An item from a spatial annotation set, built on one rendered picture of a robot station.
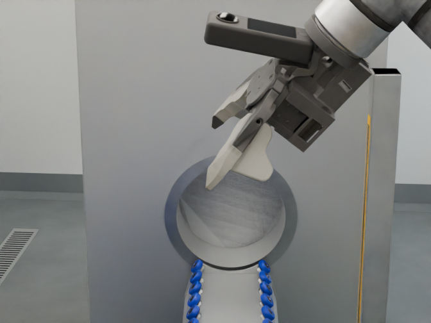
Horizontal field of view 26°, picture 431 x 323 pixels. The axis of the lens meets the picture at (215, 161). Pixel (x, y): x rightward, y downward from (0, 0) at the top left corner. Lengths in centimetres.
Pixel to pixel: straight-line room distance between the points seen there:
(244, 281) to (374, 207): 81
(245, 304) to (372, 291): 60
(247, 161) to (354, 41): 17
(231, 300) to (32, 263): 271
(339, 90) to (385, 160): 107
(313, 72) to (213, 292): 180
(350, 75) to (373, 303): 125
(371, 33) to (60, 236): 474
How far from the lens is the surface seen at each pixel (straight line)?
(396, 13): 97
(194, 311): 254
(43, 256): 537
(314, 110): 100
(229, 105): 109
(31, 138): 621
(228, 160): 98
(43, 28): 602
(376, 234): 213
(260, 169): 100
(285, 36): 99
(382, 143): 206
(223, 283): 281
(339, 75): 100
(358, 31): 96
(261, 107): 97
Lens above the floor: 214
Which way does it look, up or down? 18 degrees down
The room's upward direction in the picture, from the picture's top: straight up
